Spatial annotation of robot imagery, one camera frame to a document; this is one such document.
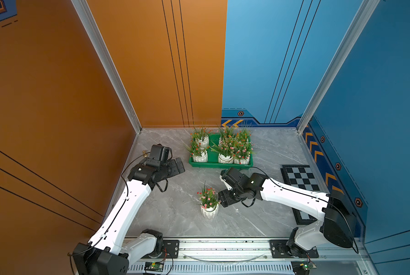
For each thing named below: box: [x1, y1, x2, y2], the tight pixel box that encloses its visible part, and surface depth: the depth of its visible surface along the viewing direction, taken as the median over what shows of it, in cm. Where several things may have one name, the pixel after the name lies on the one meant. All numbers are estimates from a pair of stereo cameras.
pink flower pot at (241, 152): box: [230, 139, 255, 165], surface depth 94 cm
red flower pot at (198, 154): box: [187, 139, 208, 163], surface depth 98 cm
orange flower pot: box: [235, 124, 252, 144], surface depth 99 cm
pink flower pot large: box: [210, 137, 236, 164], surface depth 96 cm
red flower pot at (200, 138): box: [190, 126, 216, 151], surface depth 107 cm
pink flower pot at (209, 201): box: [196, 181, 222, 220], surface depth 79 cm
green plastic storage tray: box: [188, 133, 254, 171], surface depth 98 cm
